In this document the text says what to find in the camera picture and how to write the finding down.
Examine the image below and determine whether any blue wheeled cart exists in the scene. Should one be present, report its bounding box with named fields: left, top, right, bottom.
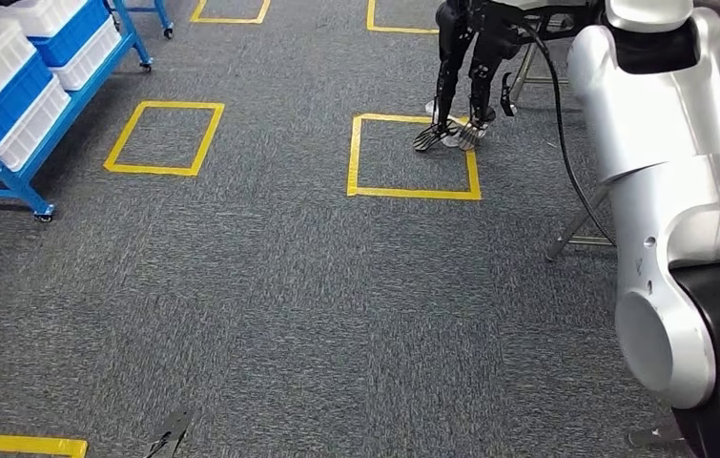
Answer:
left=106, top=0, right=175, bottom=40
left=0, top=0, right=155, bottom=223

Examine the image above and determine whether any blue plastic crate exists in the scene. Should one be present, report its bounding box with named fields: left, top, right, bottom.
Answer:
left=0, top=53, right=56, bottom=151
left=28, top=0, right=113, bottom=69

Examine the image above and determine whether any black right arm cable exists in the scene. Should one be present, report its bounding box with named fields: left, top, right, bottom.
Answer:
left=510, top=18, right=619, bottom=249

